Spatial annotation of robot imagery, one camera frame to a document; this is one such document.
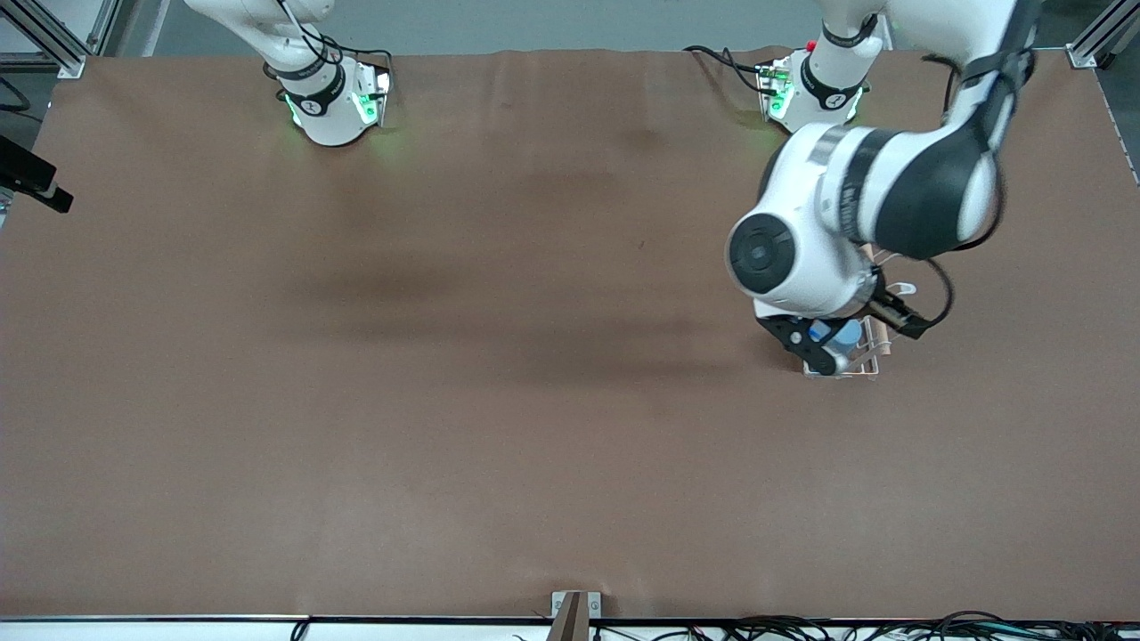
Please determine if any light blue plastic cup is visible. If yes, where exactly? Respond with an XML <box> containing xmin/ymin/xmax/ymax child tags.
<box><xmin>809</xmin><ymin>319</ymin><xmax>865</xmax><ymax>351</ymax></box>

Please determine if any brown table cover sheet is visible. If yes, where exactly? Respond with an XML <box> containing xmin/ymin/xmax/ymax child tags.
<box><xmin>0</xmin><ymin>49</ymin><xmax>1140</xmax><ymax>621</ymax></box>

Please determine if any white wire cup holder rack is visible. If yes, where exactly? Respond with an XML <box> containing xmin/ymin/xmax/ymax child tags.
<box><xmin>802</xmin><ymin>240</ymin><xmax>920</xmax><ymax>382</ymax></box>

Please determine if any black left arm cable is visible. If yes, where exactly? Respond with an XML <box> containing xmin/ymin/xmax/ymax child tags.
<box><xmin>922</xmin><ymin>0</ymin><xmax>1043</xmax><ymax>337</ymax></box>

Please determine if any aluminium frame profile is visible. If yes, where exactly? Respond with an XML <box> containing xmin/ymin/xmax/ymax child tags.
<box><xmin>1064</xmin><ymin>0</ymin><xmax>1140</xmax><ymax>70</ymax></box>
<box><xmin>0</xmin><ymin>0</ymin><xmax>121</xmax><ymax>79</ymax></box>

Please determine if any black left base cable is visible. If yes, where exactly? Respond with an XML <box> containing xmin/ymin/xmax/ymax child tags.
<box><xmin>684</xmin><ymin>45</ymin><xmax>771</xmax><ymax>94</ymax></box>

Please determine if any black base cable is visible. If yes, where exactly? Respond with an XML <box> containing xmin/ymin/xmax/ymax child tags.
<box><xmin>684</xmin><ymin>45</ymin><xmax>771</xmax><ymax>94</ymax></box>
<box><xmin>263</xmin><ymin>0</ymin><xmax>397</xmax><ymax>85</ymax></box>

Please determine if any black cable bundle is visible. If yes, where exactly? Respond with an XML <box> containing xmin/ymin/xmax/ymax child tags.
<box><xmin>512</xmin><ymin>610</ymin><xmax>1140</xmax><ymax>641</ymax></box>

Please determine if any aluminium corner bracket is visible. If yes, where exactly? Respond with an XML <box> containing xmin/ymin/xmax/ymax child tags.
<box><xmin>550</xmin><ymin>590</ymin><xmax>603</xmax><ymax>621</ymax></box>

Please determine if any black right base cable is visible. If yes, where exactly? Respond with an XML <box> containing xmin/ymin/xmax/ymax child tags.
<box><xmin>263</xmin><ymin>0</ymin><xmax>397</xmax><ymax>85</ymax></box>

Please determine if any camera mount profile post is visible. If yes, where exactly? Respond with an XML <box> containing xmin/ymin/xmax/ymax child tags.
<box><xmin>545</xmin><ymin>594</ymin><xmax>589</xmax><ymax>641</ymax></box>

